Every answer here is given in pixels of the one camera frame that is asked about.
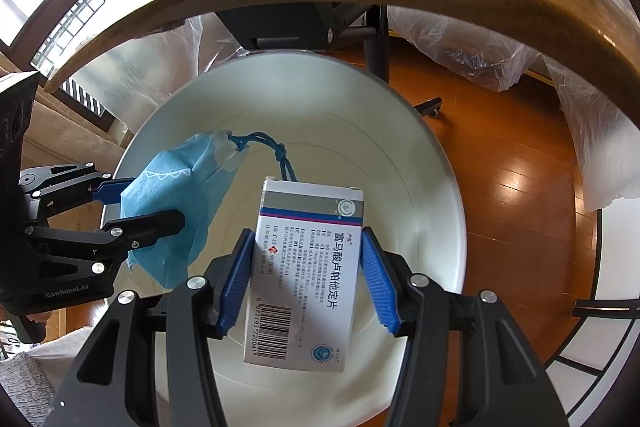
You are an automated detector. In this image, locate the white trash bin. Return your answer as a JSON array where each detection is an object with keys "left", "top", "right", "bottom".
[{"left": 115, "top": 52, "right": 466, "bottom": 426}]

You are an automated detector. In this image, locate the white purple medicine box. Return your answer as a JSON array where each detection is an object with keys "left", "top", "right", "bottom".
[{"left": 244, "top": 179, "right": 364, "bottom": 373}]

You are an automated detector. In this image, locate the blue disposable face mask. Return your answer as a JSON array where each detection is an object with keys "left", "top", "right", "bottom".
[{"left": 119, "top": 131, "right": 296, "bottom": 289}]

